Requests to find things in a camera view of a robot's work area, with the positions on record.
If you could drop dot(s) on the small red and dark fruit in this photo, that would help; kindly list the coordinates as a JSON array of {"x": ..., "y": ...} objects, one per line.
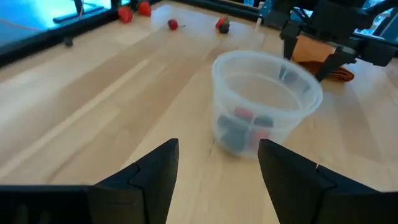
[{"x": 223, "y": 25}]

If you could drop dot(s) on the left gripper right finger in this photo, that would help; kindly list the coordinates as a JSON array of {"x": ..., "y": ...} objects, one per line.
[{"x": 298, "y": 193}]

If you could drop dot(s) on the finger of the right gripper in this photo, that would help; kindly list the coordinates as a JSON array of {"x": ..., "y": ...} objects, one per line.
[
  {"x": 289, "y": 42},
  {"x": 337, "y": 59}
]

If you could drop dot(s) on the orange folded cloth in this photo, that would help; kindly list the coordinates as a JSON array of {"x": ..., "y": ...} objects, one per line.
[{"x": 311, "y": 49}]

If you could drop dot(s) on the red berry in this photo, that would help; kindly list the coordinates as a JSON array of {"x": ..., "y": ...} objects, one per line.
[{"x": 243, "y": 112}]

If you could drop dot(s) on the small dark berry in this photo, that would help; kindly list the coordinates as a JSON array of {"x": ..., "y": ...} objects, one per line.
[{"x": 68, "y": 41}]

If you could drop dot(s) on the red strawberry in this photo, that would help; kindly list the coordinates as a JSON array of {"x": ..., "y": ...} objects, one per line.
[
  {"x": 144, "y": 8},
  {"x": 125, "y": 14}
]

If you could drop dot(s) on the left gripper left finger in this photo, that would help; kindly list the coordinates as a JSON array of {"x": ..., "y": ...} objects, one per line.
[{"x": 152, "y": 186}]

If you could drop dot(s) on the clear plastic tub container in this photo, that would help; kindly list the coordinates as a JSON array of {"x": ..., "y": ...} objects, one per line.
[{"x": 264, "y": 93}]

